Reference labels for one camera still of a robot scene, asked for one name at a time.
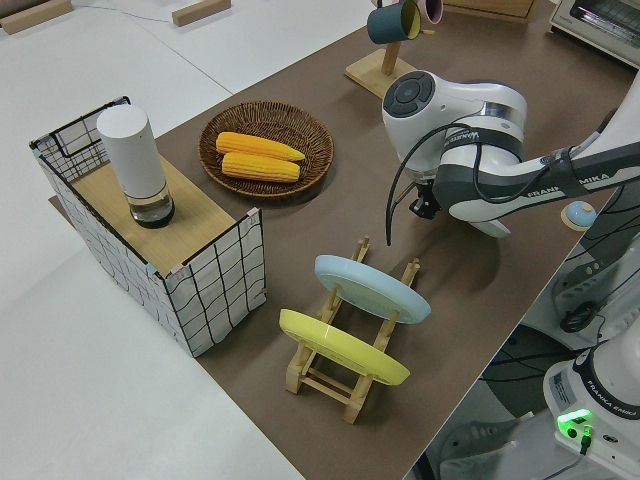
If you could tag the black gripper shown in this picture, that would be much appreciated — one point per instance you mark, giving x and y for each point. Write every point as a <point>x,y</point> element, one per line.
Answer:
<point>430,190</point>

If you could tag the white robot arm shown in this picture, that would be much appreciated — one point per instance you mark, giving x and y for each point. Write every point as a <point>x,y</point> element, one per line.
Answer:
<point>480,135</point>

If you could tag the light blue plate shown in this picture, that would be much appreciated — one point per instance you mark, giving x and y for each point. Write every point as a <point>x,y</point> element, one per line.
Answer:
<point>370,285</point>

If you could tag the yellow plate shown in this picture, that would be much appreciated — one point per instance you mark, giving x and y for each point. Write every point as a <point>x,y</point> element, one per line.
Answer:
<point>340,345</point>

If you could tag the wooden plate rack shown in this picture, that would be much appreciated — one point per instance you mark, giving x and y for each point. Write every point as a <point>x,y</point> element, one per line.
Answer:
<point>325,385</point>

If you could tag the brown wicker basket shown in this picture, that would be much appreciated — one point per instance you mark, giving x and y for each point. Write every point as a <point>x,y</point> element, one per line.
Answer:
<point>320,145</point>

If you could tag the wooden mug tree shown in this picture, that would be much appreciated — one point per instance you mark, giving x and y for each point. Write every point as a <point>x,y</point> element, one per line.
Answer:
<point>372,72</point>

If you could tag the blue service bell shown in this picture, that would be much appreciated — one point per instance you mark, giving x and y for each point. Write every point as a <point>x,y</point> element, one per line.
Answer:
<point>579,212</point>

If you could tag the yellow corn cob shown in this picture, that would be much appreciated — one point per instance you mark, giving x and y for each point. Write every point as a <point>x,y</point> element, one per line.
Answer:
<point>260,167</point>
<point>255,145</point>

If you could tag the dark teal mug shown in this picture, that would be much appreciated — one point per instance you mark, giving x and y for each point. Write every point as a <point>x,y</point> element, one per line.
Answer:
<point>387,22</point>

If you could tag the pink mug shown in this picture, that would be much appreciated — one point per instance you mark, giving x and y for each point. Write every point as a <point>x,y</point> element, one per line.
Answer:
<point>433,10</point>

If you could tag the white toaster oven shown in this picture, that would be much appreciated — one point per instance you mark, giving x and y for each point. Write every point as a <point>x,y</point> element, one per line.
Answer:
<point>600,25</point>

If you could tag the white cylindrical bottle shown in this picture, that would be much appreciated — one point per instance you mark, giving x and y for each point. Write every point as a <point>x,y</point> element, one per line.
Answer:
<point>132,155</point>

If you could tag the wooden block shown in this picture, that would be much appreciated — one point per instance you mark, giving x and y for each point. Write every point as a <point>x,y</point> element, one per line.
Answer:
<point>200,12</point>
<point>35,15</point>

